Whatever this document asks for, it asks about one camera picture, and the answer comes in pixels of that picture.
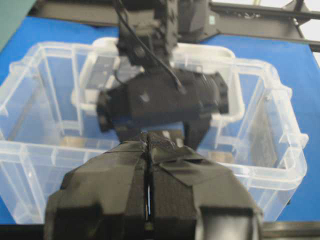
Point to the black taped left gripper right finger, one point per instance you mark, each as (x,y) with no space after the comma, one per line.
(197,199)

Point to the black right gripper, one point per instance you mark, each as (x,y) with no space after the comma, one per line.
(148,100)

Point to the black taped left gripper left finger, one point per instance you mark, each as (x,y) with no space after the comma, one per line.
(103,199)

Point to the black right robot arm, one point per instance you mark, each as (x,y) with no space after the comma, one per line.
(148,32)

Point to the clear plastic storage case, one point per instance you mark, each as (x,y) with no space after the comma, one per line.
(48,122)

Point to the blue table mat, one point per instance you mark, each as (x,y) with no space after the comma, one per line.
(295,63)

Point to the black aluminium frame rail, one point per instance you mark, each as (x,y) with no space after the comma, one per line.
(201,19)

